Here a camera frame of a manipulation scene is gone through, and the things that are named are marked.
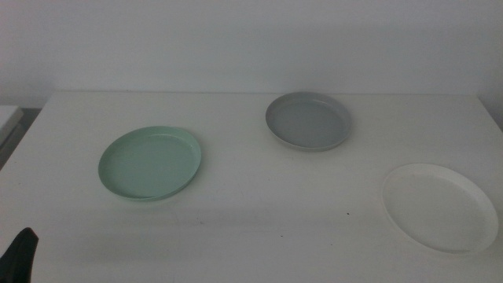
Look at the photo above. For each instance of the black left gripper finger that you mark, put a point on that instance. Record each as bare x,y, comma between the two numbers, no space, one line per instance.
17,259

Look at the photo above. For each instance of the white shallow bowl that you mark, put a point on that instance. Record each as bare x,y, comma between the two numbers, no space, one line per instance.
440,208

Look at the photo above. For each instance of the mint green shallow bowl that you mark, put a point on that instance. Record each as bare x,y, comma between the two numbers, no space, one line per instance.
149,165

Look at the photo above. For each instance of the grey shallow bowl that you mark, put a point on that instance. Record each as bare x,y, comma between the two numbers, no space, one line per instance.
308,122

